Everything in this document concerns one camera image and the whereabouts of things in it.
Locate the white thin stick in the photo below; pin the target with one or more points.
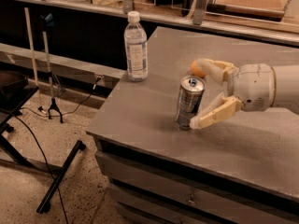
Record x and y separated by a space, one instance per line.
33 57

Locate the grey wall shelf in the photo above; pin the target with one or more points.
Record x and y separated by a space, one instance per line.
270 20

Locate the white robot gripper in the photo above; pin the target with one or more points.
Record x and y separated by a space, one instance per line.
252 86

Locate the clear plastic water bottle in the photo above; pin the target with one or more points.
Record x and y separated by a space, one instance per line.
136 48

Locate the silver redbull can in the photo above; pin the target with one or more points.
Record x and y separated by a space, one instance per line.
190 94

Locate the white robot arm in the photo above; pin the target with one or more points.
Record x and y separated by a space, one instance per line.
286 87

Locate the orange ball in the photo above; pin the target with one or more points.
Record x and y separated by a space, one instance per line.
197 70

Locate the grey drawer cabinet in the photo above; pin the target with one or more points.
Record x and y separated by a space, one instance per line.
244 170

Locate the black tripod stand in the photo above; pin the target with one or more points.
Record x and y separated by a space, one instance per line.
46 23

